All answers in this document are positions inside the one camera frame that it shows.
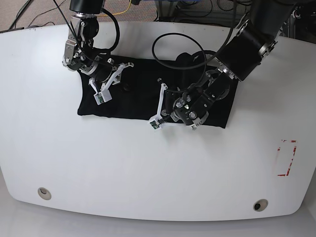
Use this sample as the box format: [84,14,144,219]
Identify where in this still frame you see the left table cable grommet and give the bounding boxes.
[38,188,52,200]

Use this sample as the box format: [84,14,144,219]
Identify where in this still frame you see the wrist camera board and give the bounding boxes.
[94,93,104,105]
[149,120,160,130]

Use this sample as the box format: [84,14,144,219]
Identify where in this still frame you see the red tape rectangle marking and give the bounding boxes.
[275,140,298,177]

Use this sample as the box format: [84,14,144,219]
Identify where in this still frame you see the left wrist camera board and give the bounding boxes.
[149,120,160,130]

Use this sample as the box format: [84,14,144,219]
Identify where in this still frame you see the black cable on floor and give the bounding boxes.
[9,0,67,29]

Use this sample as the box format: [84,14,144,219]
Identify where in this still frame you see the table cable grommet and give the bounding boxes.
[38,188,52,200]
[253,199,269,212]

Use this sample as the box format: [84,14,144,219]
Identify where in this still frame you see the right table cable grommet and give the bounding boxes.
[253,199,269,212]

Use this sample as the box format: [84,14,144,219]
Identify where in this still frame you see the black t-shirt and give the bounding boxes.
[77,52,238,128]

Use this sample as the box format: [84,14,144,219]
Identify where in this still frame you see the yellow cable on floor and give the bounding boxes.
[98,0,131,17]

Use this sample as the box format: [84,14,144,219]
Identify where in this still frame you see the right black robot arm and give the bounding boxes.
[63,0,134,105]

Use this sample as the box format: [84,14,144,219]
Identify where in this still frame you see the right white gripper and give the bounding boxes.
[88,62,134,99]

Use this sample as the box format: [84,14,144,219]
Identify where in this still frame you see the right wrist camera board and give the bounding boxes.
[94,93,104,105]

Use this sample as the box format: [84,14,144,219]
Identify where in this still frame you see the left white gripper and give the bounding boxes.
[148,78,183,133]

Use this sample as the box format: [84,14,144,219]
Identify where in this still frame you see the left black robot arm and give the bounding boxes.
[148,0,301,130]

